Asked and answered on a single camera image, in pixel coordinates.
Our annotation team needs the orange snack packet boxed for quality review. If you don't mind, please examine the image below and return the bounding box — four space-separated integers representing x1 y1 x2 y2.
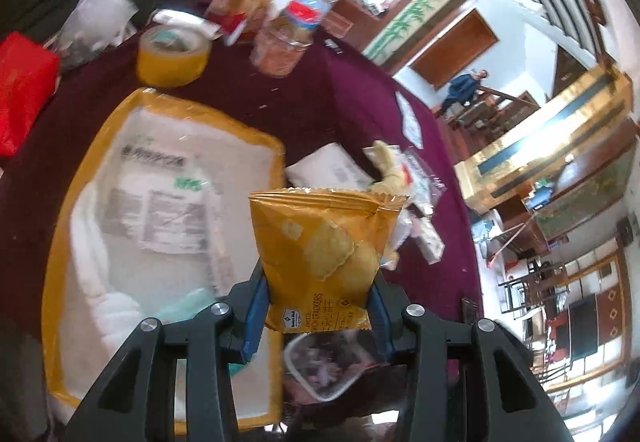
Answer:
207 0 266 45

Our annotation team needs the white folded cloth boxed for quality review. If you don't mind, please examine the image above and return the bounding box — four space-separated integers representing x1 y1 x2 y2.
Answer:
70 182 146 338

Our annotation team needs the clear plastic jar red label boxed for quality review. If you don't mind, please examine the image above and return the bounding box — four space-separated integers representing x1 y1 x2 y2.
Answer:
251 0 331 79

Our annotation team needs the wooden staircase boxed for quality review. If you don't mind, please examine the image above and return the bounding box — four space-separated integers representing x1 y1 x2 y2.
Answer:
505 0 616 68

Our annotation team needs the white plastic bag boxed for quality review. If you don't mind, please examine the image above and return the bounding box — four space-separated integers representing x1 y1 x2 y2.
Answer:
52 0 138 68

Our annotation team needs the yellow tape roll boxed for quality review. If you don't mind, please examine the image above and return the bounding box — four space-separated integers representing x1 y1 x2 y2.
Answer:
137 25 212 89

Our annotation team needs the wooden door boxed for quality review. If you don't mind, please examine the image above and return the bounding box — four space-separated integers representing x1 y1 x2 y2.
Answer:
412 9 501 90

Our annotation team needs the yellow plush in clear bag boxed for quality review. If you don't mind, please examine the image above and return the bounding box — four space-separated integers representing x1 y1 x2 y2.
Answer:
362 139 448 215

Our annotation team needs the white red-print paper packet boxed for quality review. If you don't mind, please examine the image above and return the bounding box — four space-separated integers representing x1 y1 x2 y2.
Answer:
395 91 425 149

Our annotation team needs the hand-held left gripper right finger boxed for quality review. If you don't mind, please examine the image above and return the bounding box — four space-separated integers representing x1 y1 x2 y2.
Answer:
367 272 576 442

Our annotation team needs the clear plastic lidded container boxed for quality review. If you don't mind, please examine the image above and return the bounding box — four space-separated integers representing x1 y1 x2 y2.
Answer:
284 329 381 403

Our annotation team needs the white tube packet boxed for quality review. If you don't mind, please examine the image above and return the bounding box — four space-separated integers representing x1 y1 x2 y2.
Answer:
152 9 223 40

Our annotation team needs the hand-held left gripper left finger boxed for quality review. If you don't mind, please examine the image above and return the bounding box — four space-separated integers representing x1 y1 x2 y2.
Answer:
62 264 273 442

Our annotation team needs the red bag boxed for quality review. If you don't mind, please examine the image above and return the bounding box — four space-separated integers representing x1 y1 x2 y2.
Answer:
0 32 62 158

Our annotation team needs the yellow cracker packet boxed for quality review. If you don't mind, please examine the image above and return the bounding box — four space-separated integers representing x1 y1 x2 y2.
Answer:
249 189 408 334

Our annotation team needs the light green soft item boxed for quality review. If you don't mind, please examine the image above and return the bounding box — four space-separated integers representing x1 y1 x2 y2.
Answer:
160 287 216 323

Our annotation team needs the small white tissue packet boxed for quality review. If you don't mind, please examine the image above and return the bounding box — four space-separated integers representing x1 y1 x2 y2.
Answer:
400 214 446 265

